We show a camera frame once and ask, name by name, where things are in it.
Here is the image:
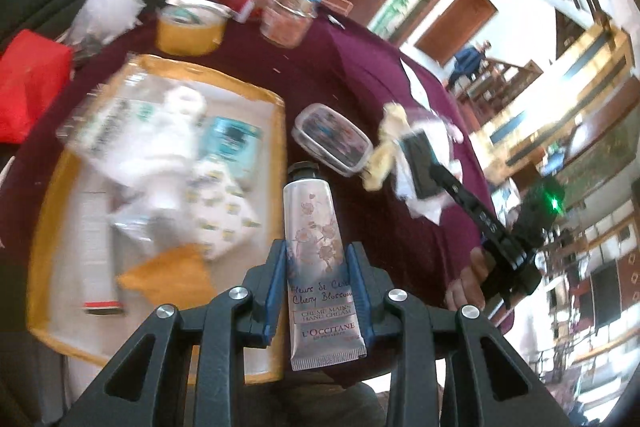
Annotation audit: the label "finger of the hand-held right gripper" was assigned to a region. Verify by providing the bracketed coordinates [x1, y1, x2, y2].
[400, 132, 473, 210]

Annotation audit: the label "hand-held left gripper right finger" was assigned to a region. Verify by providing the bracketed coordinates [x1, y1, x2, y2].
[346, 242, 576, 427]

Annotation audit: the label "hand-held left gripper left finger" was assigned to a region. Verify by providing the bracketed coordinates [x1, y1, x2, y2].
[60, 239, 289, 427]

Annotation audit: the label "white plastic wrapper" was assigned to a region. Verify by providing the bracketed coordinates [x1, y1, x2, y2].
[394, 106, 462, 224]

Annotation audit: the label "cream plush toy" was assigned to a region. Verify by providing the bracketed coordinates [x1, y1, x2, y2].
[362, 103, 417, 193]

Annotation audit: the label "silver hand cream tube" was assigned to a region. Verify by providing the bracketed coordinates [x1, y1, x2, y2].
[282, 161, 366, 371]

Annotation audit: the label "clear plastic box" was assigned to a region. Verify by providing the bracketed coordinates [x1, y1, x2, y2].
[293, 103, 374, 178]

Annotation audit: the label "white patterned sachet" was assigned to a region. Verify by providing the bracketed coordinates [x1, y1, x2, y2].
[184, 156, 262, 261]

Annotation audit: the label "yellow packet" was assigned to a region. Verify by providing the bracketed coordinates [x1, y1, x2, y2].
[115, 244, 217, 309]

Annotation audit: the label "teal packet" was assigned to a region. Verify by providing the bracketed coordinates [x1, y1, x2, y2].
[204, 116, 264, 188]

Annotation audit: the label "white tube with red band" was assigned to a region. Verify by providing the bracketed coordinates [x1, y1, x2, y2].
[79, 188, 124, 316]

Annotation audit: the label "white soft bundle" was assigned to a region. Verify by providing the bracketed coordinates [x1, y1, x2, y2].
[134, 86, 209, 208]

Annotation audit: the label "yellow-rimmed white tray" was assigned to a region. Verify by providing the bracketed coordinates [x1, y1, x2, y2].
[27, 53, 287, 386]

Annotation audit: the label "clear plastic packet green print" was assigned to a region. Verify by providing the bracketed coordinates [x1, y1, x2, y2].
[55, 71, 167, 158]

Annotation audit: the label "person's right hand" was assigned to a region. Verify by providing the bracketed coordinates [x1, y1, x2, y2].
[444, 247, 516, 325]

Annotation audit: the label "wooden door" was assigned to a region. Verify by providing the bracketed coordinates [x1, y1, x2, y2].
[415, 0, 499, 66]

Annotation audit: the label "gold framed panel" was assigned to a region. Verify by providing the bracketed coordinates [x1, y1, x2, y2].
[475, 21, 640, 168]

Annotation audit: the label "plastic jar orange contents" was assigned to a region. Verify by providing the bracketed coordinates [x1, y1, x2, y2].
[259, 0, 321, 47]

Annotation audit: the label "yellow tape roll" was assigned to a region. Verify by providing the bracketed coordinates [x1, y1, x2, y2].
[154, 0, 234, 56]

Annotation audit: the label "red bag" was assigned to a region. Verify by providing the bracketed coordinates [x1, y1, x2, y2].
[0, 29, 74, 146]

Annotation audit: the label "white plastic bag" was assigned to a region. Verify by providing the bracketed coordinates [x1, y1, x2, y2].
[69, 0, 144, 54]

